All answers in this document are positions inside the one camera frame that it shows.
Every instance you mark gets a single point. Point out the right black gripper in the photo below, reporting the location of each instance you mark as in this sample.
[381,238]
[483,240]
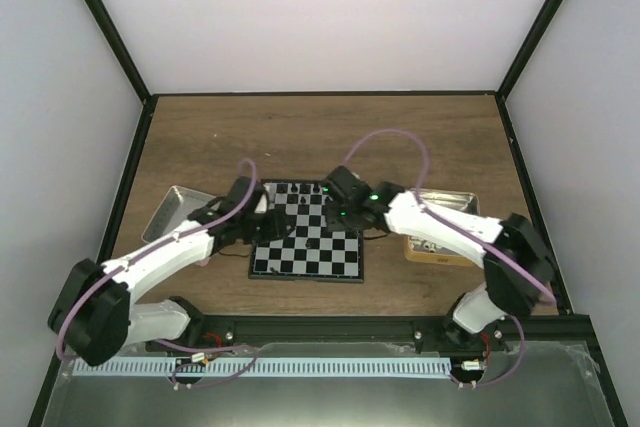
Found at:
[334,223]

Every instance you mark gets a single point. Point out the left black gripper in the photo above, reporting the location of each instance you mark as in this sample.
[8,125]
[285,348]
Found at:
[278,229]

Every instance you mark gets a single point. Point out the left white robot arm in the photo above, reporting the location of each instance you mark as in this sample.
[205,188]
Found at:
[98,311]

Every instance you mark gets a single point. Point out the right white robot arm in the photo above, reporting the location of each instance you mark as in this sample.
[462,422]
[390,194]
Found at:
[516,262]

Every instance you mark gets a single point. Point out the pile of white chess pieces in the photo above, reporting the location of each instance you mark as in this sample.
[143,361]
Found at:
[423,246]

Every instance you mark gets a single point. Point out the black and white chessboard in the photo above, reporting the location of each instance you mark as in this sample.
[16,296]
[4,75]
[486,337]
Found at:
[334,257]

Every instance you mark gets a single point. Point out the pink plastic tray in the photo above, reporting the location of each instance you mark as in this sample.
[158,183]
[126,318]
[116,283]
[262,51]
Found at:
[177,204]

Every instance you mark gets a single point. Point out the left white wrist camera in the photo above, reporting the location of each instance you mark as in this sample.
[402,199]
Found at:
[263,205]

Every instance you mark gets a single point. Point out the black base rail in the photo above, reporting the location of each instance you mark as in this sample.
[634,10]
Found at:
[426,333]

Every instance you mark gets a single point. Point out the black aluminium frame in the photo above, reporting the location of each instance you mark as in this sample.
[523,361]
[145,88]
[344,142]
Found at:
[538,29]

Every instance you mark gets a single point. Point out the light blue cable duct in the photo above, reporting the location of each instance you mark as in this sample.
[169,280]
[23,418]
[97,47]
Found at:
[284,367]

